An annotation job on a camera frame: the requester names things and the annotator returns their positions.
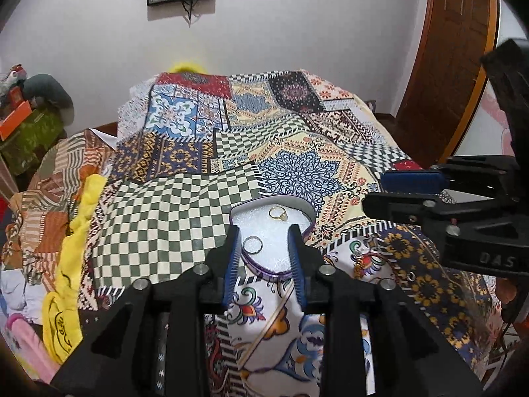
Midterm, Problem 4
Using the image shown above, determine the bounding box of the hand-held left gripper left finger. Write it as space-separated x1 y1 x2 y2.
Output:
50 224 241 397

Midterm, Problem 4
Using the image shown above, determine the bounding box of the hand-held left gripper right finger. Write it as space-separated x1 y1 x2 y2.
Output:
287 223 485 397

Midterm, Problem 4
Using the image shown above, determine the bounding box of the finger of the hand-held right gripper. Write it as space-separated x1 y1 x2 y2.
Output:
380 169 450 194
361 192 456 234

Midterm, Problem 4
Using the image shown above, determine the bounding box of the heart-shaped purple jewelry box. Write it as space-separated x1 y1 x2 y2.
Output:
230 196 315 276

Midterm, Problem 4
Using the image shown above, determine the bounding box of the person's right hand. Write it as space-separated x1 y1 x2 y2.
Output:
495 277 517 313

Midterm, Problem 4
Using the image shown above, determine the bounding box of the gold red earring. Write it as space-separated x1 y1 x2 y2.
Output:
354 251 374 279

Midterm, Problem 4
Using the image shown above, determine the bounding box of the patchwork printed blanket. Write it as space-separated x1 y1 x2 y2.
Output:
78 70 503 397

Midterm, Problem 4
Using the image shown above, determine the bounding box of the brown wooden door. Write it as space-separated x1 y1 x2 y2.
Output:
394 0 501 170

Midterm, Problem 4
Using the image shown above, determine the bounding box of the yellow cloth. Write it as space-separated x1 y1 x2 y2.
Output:
41 174 109 365

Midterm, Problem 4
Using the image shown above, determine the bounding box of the orange striped cloth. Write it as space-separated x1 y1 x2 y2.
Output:
0 129 118 290

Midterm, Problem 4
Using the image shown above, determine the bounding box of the yellow plush item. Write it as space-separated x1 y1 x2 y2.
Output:
169 61 209 75

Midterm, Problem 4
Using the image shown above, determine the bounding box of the white cloth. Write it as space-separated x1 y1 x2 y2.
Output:
0 269 34 313

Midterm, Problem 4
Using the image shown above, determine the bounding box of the pink cloth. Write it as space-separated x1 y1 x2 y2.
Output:
4 312 61 381

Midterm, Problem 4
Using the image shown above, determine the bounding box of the green patterned box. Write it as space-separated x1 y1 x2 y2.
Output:
0 108 67 176

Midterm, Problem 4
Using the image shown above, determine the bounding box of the grey plush cushion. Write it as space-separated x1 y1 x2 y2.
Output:
22 73 74 127

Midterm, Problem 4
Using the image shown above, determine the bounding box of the orange box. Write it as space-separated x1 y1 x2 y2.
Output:
0 87 33 141

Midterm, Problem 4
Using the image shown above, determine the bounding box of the pink printed wall poster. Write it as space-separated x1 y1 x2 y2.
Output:
457 0 519 160

